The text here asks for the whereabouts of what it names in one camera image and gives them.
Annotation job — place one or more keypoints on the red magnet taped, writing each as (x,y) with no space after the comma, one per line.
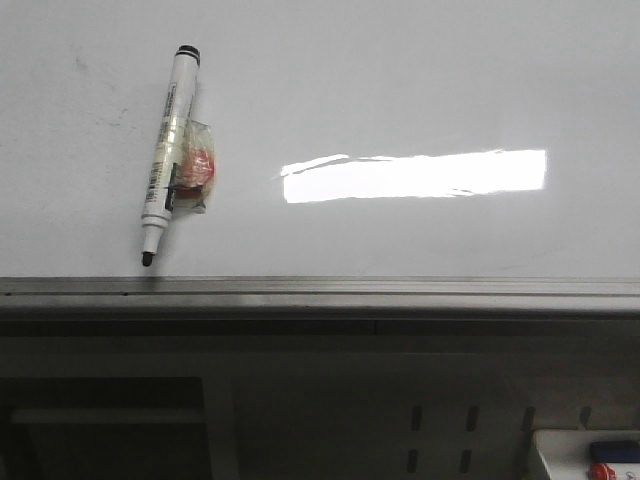
(195,173)

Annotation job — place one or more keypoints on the red round magnet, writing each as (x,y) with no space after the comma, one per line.
(602,471)

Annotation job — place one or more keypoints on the blue black eraser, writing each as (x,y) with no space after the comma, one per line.
(618,451)

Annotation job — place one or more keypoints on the grey slotted metal cabinet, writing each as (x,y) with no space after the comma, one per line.
(354,399)

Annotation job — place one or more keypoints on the white whiteboard marker pen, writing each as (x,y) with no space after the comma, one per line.
(170,149)

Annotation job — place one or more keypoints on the white whiteboard with aluminium frame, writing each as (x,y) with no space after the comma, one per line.
(440,155)

